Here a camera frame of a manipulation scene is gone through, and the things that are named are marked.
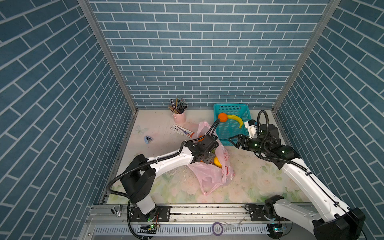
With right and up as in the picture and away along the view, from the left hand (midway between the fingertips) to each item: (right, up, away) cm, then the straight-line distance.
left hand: (208, 154), depth 86 cm
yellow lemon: (+5, -5, -1) cm, 7 cm away
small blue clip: (-41, +7, +15) cm, 44 cm away
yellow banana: (+22, +22, +27) cm, 41 cm away
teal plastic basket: (+27, +27, +26) cm, 47 cm away
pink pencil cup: (-20, +21, +22) cm, 37 cm away
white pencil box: (-17, +12, +20) cm, 29 cm away
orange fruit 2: (-4, +11, -19) cm, 22 cm away
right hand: (+11, +10, -12) cm, 19 cm away
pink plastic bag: (+1, -9, -9) cm, 13 cm away
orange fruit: (+12, +22, +25) cm, 36 cm away
